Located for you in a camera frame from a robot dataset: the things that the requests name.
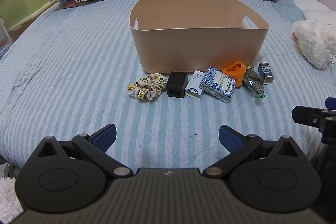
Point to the black cube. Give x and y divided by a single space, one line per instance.
176 85

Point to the white plush toy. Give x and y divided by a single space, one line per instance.
313 41

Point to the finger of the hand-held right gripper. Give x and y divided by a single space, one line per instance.
304 115

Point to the small white box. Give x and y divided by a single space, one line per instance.
195 85

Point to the orange cloth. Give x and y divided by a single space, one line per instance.
235 71

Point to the floral cream scrunchie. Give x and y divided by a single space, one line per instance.
147 86

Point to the white fluffy rug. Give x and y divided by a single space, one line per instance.
8 197

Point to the blue white patterned box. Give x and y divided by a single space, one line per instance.
218 84

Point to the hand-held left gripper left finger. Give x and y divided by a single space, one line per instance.
106 136

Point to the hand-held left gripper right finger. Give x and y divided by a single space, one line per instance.
229 138

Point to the small dark blue box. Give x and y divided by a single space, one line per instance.
265 72

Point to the blue striped bed sheet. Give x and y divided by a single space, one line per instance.
78 77

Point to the beige plastic storage basket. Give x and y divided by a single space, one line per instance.
199 50

